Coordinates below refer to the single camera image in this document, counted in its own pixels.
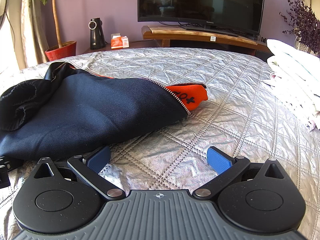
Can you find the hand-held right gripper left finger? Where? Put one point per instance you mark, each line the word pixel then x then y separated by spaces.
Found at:
pixel 100 158

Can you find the purple dried flower bouquet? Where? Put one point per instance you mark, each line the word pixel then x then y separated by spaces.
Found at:
pixel 302 22

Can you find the black flat screen television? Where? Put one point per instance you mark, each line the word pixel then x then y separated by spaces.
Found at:
pixel 200 2

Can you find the black standing fan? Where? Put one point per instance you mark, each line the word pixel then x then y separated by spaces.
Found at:
pixel 3 7

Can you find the navy jacket with orange lining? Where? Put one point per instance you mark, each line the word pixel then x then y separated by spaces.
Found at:
pixel 87 110

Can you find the beige curtain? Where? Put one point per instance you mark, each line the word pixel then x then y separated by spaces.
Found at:
pixel 32 30

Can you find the potted tree in red pot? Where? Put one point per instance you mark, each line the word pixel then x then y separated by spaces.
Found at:
pixel 61 51

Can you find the dark wooden low cabinet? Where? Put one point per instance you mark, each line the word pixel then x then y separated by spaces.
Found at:
pixel 140 45

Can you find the black cylindrical appliance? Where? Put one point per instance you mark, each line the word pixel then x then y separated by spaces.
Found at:
pixel 97 35

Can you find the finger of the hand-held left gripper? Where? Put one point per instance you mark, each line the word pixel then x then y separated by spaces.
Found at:
pixel 3 170

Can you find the pile of white clothes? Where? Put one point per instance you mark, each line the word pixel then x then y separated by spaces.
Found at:
pixel 295 75

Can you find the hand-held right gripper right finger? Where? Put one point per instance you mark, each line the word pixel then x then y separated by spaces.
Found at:
pixel 220 160

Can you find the light wooden television stand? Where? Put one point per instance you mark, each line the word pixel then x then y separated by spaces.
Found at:
pixel 175 33

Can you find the orange and white box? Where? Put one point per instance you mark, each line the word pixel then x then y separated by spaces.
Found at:
pixel 118 42

